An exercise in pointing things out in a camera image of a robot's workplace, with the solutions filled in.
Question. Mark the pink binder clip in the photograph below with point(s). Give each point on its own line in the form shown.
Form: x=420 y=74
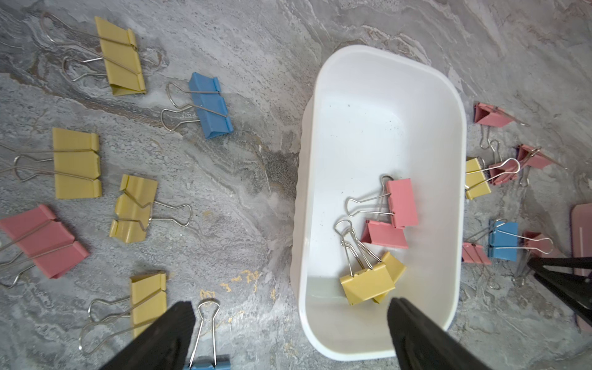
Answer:
x=43 y=241
x=384 y=235
x=475 y=254

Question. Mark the blue binder clip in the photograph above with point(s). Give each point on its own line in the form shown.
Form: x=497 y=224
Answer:
x=211 y=108
x=502 y=240

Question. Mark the yellow binder clip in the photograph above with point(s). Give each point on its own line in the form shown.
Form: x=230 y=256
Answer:
x=73 y=163
x=477 y=179

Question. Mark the pink binder clip in box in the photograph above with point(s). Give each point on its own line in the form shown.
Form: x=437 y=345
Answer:
x=384 y=235

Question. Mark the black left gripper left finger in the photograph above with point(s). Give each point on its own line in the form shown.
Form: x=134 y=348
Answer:
x=164 y=345

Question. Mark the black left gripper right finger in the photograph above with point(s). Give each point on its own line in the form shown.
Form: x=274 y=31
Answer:
x=421 y=344

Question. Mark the pink plastic box lid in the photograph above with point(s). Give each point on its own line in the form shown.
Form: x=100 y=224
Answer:
x=580 y=222

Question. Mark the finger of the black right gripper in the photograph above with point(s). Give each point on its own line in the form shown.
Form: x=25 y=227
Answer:
x=540 y=264
x=573 y=290

